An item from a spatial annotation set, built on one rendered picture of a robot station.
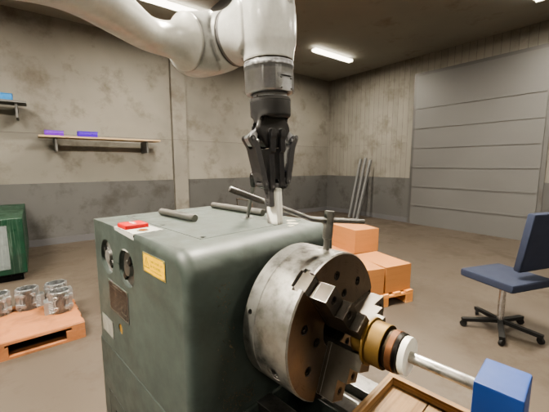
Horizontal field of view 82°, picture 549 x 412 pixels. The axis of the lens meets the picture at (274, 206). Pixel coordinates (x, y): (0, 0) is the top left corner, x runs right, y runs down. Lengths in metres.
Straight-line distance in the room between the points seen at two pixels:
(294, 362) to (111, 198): 6.43
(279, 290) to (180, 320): 0.20
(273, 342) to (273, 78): 0.47
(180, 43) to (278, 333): 0.55
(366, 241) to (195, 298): 3.29
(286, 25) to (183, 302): 0.53
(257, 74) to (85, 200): 6.38
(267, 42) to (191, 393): 0.67
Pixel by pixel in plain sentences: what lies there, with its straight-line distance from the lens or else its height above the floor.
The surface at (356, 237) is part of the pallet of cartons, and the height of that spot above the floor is 0.60.
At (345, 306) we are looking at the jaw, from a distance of 0.63.
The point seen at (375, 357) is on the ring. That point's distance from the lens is 0.65.
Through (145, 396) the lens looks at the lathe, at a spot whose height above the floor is 0.84.
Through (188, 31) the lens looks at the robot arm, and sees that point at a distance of 0.65.
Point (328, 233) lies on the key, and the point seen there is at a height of 1.27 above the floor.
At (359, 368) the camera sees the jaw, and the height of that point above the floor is 1.04.
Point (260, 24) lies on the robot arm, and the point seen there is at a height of 1.65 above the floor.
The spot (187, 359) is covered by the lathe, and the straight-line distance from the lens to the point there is 0.71.
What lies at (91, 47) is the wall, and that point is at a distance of 7.18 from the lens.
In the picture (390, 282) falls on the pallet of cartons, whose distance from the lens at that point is 3.47.
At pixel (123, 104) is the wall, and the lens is 7.05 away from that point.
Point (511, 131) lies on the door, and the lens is 7.55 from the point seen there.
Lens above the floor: 1.42
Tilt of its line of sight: 8 degrees down
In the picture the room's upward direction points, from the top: straight up
